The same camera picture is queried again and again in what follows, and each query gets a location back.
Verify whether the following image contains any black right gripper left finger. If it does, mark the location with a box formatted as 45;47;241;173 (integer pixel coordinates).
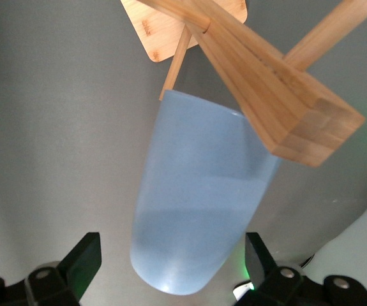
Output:
0;231;103;306

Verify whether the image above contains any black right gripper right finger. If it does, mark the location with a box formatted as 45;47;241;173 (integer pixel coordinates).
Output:
234;231;367;306

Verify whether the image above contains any light blue plastic cup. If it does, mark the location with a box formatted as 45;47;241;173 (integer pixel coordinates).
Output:
128;89;283;296

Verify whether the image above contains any wooden cup rack stand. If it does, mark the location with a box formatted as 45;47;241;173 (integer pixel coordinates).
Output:
119;0;367;168

